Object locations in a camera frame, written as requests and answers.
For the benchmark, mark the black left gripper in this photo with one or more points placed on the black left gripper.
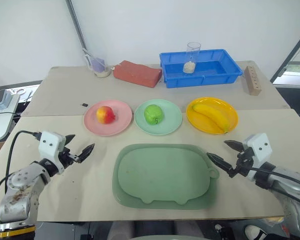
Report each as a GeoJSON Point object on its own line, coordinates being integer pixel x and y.
{"type": "Point", "coordinates": [67, 157]}

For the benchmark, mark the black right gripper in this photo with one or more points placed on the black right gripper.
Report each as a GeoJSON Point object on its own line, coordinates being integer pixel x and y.
{"type": "Point", "coordinates": [243, 163]}

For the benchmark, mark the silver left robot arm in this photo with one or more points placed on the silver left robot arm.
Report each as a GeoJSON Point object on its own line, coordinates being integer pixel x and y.
{"type": "Point", "coordinates": [22, 186]}

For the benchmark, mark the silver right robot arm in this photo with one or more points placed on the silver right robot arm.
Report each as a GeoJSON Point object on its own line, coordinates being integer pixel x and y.
{"type": "Point", "coordinates": [288, 190]}

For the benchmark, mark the yellow plate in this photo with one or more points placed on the yellow plate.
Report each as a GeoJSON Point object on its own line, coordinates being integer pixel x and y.
{"type": "Point", "coordinates": [201, 122]}

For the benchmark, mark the pink plate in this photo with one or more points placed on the pink plate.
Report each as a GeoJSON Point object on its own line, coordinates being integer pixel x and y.
{"type": "Point", "coordinates": [107, 117]}

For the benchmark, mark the light green plate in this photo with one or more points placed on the light green plate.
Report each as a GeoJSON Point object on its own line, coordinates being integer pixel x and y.
{"type": "Point", "coordinates": [168, 120]}

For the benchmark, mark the yellow banana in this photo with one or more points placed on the yellow banana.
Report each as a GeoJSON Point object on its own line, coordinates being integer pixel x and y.
{"type": "Point", "coordinates": [213, 115]}

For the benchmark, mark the red yellow apple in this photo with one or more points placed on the red yellow apple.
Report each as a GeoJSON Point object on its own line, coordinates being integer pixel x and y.
{"type": "Point", "coordinates": [105, 115]}

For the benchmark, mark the small black clip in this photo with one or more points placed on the small black clip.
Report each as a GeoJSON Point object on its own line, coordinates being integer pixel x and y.
{"type": "Point", "coordinates": [84, 104]}

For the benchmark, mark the green pig-shaped tray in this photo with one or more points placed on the green pig-shaped tray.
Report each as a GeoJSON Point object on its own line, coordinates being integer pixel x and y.
{"type": "Point", "coordinates": [163, 175]}

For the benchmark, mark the wooden block with holes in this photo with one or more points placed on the wooden block with holes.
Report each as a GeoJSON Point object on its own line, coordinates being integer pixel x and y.
{"type": "Point", "coordinates": [252, 80]}

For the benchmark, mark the green apple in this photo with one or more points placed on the green apple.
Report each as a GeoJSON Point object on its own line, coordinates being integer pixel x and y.
{"type": "Point", "coordinates": [153, 114]}

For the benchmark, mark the clear cup with purple scoop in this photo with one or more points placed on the clear cup with purple scoop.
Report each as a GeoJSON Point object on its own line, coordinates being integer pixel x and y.
{"type": "Point", "coordinates": [98, 65]}

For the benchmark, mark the white black shoe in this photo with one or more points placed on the white black shoe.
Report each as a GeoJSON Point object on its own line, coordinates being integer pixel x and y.
{"type": "Point", "coordinates": [253, 231]}

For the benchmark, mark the blue plastic bin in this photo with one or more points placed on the blue plastic bin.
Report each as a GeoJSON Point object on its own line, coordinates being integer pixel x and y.
{"type": "Point", "coordinates": [210, 68]}

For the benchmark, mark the grey electronic device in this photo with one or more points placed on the grey electronic device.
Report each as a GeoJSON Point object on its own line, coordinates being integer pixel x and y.
{"type": "Point", "coordinates": [0, 99]}

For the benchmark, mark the red brick-shaped sponge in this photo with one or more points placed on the red brick-shaped sponge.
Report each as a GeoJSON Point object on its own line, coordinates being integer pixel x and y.
{"type": "Point", "coordinates": [137, 73]}

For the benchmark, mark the tall clear glass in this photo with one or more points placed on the tall clear glass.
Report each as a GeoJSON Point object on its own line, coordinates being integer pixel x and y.
{"type": "Point", "coordinates": [191, 58]}

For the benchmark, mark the grey metal pole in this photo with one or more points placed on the grey metal pole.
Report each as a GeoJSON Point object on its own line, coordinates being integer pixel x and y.
{"type": "Point", "coordinates": [77, 26]}

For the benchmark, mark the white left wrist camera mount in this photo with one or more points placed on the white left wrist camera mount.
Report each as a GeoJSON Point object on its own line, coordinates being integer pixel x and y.
{"type": "Point", "coordinates": [50, 144]}

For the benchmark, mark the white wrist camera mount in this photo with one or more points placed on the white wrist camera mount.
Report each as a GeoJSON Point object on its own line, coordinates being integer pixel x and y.
{"type": "Point", "coordinates": [50, 144]}
{"type": "Point", "coordinates": [259, 147]}

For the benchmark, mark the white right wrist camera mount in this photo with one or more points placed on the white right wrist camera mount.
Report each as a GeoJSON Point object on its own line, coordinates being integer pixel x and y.
{"type": "Point", "coordinates": [259, 147]}

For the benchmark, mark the dark diagonal frame bar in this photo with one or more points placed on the dark diagonal frame bar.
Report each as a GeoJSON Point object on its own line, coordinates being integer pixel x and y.
{"type": "Point", "coordinates": [290, 50]}

